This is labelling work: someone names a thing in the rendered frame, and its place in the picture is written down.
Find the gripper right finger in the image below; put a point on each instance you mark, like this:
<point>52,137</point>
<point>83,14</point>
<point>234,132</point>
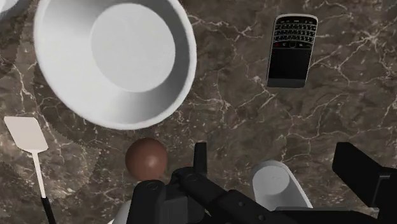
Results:
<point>359,173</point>

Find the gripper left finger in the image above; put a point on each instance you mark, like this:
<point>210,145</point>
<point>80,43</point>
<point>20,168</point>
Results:
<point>198,192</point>

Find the brown egg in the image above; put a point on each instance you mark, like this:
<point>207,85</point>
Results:
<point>145,159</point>

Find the white cup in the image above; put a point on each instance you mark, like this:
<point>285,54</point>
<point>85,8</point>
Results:
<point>273,186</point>

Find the white rounded object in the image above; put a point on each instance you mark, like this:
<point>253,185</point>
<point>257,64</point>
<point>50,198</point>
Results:
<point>122,214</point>

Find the black keypad phone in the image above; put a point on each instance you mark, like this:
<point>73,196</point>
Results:
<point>290,62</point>

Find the large white bowl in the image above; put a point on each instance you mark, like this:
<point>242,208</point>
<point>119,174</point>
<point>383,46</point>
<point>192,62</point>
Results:
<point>124,52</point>

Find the white round dish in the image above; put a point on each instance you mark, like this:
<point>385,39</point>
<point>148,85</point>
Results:
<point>6,4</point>

